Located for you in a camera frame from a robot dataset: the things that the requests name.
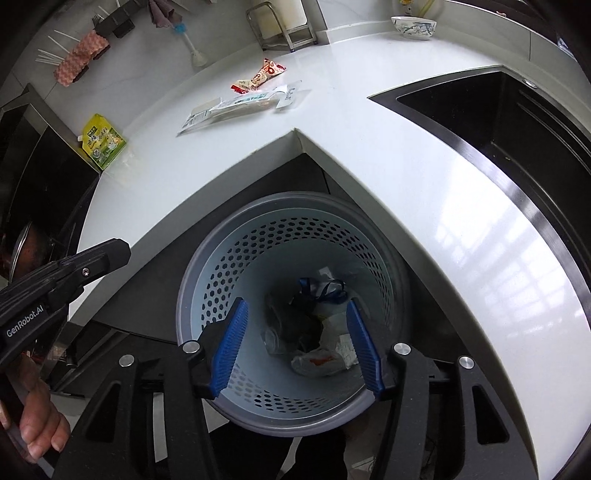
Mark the long white plastic package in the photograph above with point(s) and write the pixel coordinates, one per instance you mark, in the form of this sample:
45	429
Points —
240	101

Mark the grey pink hanging cloth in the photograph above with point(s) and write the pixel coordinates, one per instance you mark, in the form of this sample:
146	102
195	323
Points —
161	14

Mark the white blue bottle brush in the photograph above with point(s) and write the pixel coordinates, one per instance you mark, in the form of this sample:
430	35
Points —
198	57

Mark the dark cooking pan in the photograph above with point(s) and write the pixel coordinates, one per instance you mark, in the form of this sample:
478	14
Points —
23	249

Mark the person's left hand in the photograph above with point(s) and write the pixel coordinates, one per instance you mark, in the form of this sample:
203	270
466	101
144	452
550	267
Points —
41	424

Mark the white cutting board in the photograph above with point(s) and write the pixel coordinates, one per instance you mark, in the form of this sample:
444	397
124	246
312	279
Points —
281	16

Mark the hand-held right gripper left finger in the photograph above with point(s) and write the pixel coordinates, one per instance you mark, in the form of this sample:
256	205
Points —
228	350

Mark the dark grey cloth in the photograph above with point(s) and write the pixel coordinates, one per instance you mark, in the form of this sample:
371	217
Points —
300	330

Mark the yellow green pouch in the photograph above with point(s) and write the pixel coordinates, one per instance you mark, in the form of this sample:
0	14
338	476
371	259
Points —
104	143

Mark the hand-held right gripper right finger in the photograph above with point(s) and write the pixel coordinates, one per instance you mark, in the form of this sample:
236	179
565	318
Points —
364	350

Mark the metal fork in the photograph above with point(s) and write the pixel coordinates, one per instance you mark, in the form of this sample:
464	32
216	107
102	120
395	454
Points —
97	20

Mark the red snack wrapper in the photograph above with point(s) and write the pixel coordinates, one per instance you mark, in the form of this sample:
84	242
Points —
263	74

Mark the metal board rack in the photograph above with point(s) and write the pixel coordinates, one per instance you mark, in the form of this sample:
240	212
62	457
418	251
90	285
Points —
295	41

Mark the white tissue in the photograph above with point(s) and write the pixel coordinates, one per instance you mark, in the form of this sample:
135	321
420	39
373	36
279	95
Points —
334	337

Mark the clear plastic bottle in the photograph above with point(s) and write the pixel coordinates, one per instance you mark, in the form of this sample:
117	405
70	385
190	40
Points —
274	339

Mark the person's dark trouser leg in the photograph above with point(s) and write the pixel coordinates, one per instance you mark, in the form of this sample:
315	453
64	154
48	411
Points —
318	457

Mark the white patterned bowl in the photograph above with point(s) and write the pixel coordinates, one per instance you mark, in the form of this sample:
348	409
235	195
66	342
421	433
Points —
415	30

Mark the black gas stove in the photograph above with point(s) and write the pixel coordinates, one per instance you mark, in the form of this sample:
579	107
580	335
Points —
46	175

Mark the bundle of white chopsticks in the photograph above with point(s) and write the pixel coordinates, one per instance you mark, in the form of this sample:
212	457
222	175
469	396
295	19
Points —
64	38

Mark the pink dish cloth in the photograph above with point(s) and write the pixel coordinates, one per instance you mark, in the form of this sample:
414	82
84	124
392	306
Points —
81	57

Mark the black wall rack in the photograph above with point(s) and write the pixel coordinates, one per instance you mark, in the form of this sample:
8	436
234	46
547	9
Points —
108	25

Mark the black kitchen sink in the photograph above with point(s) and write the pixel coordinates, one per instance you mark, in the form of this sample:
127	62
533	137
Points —
508	120

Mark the grey blue perforated waste basket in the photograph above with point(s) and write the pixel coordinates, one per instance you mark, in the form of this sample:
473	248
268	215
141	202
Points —
277	240

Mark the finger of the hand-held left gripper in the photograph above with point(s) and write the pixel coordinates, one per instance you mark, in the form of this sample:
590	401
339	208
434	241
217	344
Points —
101	261

